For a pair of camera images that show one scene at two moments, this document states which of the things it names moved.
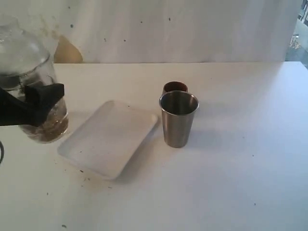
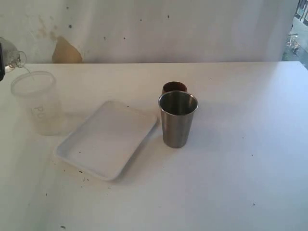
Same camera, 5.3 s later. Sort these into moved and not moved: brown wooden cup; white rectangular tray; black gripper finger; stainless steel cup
Moved: black gripper finger
Not moved: stainless steel cup; white rectangular tray; brown wooden cup
